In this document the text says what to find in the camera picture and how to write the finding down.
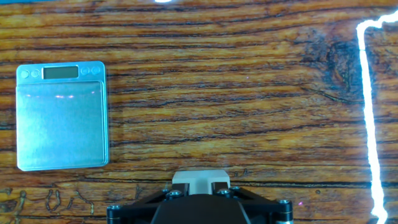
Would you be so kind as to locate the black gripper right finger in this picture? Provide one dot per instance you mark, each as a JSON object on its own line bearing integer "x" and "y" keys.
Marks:
{"x": 267, "y": 211}

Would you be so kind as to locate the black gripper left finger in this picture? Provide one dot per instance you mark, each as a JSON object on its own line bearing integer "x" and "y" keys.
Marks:
{"x": 133, "y": 211}

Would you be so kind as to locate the light wooden block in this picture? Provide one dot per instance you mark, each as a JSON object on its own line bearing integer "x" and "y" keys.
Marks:
{"x": 200, "y": 180}

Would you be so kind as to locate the silver digital pocket scale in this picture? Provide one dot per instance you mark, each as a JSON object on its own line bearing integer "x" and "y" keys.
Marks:
{"x": 62, "y": 124}

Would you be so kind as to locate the wood grain vinyl mat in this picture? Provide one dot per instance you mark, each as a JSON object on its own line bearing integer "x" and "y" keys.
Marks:
{"x": 248, "y": 93}

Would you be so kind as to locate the blue foam mat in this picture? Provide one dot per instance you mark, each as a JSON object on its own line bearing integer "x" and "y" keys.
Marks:
{"x": 18, "y": 1}

